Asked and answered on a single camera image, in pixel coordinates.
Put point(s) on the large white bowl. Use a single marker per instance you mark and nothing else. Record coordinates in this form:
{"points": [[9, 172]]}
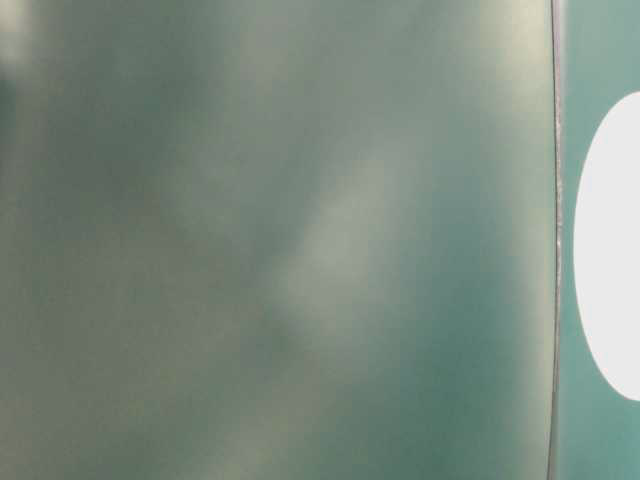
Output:
{"points": [[606, 247]]}

